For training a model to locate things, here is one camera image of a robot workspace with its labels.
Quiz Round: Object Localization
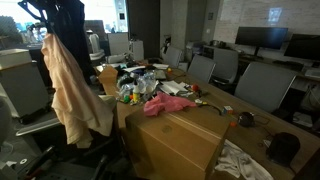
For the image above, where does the clear plastic bag pile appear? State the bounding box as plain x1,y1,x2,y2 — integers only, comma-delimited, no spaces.
117,71,157,101

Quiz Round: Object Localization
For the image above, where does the grey chair center back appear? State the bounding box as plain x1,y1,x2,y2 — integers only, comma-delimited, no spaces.
212,48,239,84

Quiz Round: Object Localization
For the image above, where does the black monitor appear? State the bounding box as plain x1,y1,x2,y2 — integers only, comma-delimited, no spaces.
235,27,288,56
284,34,320,61

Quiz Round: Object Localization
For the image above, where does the pink towel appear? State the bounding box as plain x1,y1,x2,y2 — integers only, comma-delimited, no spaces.
143,92,196,116

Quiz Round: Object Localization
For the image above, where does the middle black monitor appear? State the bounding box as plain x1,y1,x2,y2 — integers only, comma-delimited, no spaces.
284,34,320,61

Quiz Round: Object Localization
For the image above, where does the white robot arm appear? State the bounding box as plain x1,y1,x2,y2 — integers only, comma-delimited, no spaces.
18,0,95,81

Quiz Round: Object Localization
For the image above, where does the cardboard box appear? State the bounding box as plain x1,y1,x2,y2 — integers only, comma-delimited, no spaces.
125,108,229,180

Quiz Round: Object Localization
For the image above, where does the yellow white bottle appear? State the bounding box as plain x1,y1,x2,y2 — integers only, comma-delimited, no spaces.
133,80,140,102

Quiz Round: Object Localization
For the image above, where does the grey chair behind table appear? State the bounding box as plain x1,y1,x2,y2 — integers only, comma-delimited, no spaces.
188,55,216,83

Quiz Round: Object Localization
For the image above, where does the black cylinder speaker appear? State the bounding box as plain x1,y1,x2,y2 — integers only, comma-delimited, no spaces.
266,132,300,167

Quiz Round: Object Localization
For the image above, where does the peach printed towel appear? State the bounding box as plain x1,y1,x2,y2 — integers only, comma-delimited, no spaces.
41,33,114,149

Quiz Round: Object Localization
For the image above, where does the black round speaker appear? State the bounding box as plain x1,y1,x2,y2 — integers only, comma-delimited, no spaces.
238,112,255,127

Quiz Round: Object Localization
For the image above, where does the grey chair far left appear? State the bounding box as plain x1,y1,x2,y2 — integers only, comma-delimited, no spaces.
234,62,297,113

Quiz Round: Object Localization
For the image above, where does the light green towel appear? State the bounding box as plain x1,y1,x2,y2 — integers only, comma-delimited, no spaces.
100,95,117,109

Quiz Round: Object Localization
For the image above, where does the rubiks cube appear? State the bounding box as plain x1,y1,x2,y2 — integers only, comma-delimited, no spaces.
222,106,234,115

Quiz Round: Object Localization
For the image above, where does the green plastic toy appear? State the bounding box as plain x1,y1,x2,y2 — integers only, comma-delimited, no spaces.
124,95,131,103

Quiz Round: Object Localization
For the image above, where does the white paper stack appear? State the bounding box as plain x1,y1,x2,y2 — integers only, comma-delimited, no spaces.
159,81,188,95

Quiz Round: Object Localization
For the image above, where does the white grey rag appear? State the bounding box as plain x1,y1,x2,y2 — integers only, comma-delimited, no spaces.
215,140,274,180

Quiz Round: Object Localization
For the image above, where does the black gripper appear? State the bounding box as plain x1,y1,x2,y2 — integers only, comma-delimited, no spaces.
18,0,58,33

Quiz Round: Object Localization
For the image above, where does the left black monitor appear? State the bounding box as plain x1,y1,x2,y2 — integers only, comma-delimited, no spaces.
235,27,288,56

